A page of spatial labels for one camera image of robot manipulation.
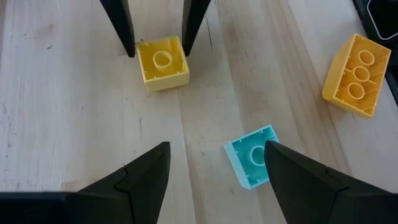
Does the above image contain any yellow small brick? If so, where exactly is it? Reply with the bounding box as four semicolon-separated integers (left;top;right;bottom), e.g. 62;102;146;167
136;35;190;93

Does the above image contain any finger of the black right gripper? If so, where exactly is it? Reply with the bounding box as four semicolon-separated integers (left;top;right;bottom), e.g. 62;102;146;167
99;0;136;58
181;0;212;57

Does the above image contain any yellow-orange toy brick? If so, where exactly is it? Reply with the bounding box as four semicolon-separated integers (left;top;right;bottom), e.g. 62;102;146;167
322;33;392;119

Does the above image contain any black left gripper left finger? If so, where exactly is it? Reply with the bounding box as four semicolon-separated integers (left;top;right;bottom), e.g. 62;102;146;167
0;141;172;224

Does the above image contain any pale teal small brick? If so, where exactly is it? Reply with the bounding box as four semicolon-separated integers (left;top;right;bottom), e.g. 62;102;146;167
223;124;280;190

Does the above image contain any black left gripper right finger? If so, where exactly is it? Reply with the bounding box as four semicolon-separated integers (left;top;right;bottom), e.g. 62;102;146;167
263;139;398;224

